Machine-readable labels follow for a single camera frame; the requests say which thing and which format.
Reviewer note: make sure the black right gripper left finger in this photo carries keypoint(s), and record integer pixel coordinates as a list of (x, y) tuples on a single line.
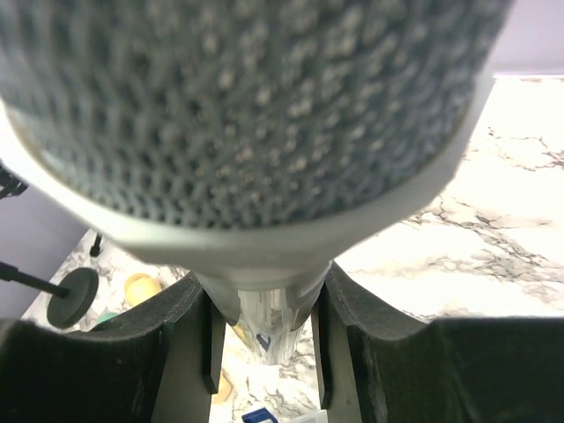
[(157, 362)]

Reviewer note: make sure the green microphone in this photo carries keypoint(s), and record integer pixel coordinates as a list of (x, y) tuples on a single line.
[(103, 321)]

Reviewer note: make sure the beige microphone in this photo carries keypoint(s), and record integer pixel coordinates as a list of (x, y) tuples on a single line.
[(140, 287)]

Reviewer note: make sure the black tripod microphone stand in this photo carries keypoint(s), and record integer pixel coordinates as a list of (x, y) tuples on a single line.
[(12, 186)]

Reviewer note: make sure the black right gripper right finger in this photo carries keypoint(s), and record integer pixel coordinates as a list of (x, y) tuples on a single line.
[(375, 363)]

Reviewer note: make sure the clear screw organizer box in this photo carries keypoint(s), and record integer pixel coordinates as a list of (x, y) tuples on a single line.
[(266, 415)]

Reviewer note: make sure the black shock-mount round-base stand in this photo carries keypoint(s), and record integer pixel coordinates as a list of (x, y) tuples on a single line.
[(70, 299)]

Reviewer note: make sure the white microphone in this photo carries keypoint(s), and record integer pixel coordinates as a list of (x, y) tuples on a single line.
[(250, 142)]

